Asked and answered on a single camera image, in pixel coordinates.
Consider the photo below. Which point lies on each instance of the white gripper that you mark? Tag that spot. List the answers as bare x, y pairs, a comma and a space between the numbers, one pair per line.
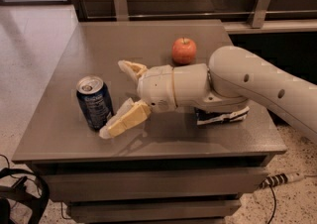
156, 87

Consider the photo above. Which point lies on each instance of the blue pepsi can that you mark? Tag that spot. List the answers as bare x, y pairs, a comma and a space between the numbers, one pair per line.
95, 101

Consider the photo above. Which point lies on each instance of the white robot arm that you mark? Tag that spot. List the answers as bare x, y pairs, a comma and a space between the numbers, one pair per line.
219, 91

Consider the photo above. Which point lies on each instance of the red apple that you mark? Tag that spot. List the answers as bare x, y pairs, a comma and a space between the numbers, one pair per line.
183, 51

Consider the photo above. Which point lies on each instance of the blue potato chips bag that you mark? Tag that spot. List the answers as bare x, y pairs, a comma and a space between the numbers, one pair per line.
204, 117

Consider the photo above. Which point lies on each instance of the grey drawer cabinet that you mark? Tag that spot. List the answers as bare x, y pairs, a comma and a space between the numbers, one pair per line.
168, 170

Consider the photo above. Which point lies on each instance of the left metal bracket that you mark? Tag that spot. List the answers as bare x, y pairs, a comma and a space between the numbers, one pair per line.
121, 10

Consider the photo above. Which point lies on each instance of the metal bracket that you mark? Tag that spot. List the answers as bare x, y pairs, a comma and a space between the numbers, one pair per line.
121, 10
257, 17

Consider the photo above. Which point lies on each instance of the black bag with straps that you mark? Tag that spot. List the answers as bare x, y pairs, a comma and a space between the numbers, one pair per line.
18, 194

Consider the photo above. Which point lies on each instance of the right metal bracket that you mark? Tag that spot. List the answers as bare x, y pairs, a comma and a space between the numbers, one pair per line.
257, 17

